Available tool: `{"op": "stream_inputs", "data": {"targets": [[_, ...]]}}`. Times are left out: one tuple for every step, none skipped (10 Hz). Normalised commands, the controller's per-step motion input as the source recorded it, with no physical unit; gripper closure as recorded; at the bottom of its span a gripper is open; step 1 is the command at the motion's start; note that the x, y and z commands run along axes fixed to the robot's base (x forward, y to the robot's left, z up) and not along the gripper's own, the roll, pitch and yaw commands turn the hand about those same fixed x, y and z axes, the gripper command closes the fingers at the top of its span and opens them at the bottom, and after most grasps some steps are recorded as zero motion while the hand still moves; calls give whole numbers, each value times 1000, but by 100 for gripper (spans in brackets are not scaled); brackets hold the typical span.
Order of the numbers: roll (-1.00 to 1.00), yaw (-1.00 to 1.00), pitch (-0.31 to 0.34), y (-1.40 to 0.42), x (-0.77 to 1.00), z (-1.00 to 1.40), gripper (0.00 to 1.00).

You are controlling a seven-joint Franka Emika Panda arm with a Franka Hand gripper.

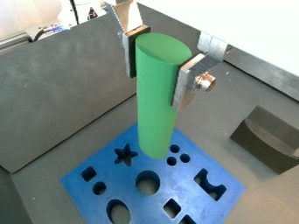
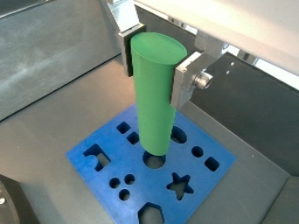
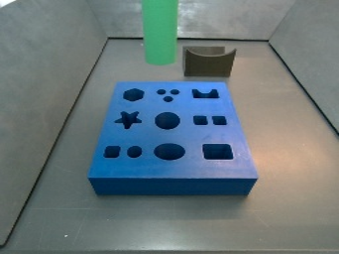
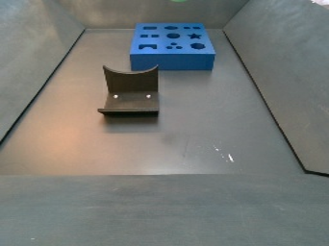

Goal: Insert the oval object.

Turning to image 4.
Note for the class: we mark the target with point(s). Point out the blue shape sorter block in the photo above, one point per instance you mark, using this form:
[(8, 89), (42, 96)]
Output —
[(174, 46)]

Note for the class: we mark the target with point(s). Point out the black curved holder bracket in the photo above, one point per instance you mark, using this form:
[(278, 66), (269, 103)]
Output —
[(133, 92)]

